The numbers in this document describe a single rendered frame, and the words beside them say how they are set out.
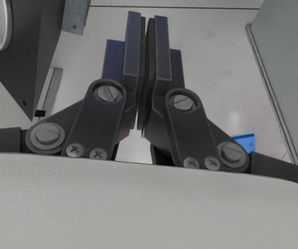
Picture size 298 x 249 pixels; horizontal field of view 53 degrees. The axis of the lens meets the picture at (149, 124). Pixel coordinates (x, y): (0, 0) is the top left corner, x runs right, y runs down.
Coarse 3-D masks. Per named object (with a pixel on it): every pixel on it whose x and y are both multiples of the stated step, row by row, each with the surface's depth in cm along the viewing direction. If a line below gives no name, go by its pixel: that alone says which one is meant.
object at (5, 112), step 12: (48, 72) 192; (60, 72) 193; (0, 84) 178; (48, 84) 185; (0, 96) 173; (48, 96) 178; (0, 108) 168; (12, 108) 169; (48, 108) 173; (0, 120) 163; (12, 120) 164; (24, 120) 165; (36, 120) 167
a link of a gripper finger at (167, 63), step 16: (160, 16) 12; (160, 32) 11; (160, 48) 10; (160, 64) 10; (176, 64) 11; (144, 80) 11; (160, 80) 10; (176, 80) 11; (144, 96) 11; (160, 96) 10; (144, 112) 11; (160, 112) 10; (144, 128) 11; (160, 128) 10; (160, 144) 10; (224, 144) 9; (224, 160) 9; (240, 160) 9
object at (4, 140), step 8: (0, 128) 8; (8, 128) 9; (16, 128) 9; (0, 136) 8; (8, 136) 8; (16, 136) 8; (24, 136) 9; (0, 144) 8; (8, 144) 8; (16, 144) 8; (24, 144) 8; (16, 152) 8; (24, 152) 8
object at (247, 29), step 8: (248, 24) 169; (248, 40) 166; (256, 48) 155; (256, 56) 154; (264, 72) 144; (264, 80) 143; (272, 96) 134; (272, 104) 134; (280, 112) 127; (280, 120) 126; (280, 128) 125; (288, 136) 119; (288, 144) 119; (288, 152) 118; (296, 160) 113
